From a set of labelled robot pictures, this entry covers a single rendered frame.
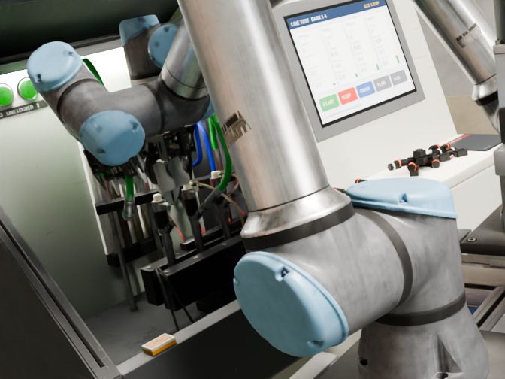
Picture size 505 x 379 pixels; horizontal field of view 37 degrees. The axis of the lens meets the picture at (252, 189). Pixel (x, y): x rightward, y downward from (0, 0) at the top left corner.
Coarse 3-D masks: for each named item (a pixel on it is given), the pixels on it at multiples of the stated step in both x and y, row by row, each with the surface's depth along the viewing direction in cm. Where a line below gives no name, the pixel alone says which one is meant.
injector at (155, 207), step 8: (160, 208) 153; (160, 216) 154; (160, 224) 154; (168, 224) 153; (160, 232) 155; (168, 232) 155; (168, 240) 156; (168, 248) 156; (168, 256) 156; (168, 264) 157
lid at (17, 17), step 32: (0, 0) 144; (32, 0) 147; (64, 0) 153; (96, 0) 161; (128, 0) 168; (160, 0) 177; (0, 32) 152; (32, 32) 159; (64, 32) 166; (96, 32) 174
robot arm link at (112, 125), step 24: (72, 96) 101; (96, 96) 101; (120, 96) 102; (144, 96) 103; (72, 120) 101; (96, 120) 98; (120, 120) 98; (144, 120) 103; (96, 144) 98; (120, 144) 99
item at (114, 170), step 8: (88, 152) 121; (96, 160) 116; (136, 160) 120; (96, 168) 121; (104, 168) 118; (112, 168) 120; (120, 168) 122; (128, 168) 121; (96, 176) 119; (104, 176) 122; (112, 176) 122; (120, 176) 123; (128, 176) 123; (104, 184) 123
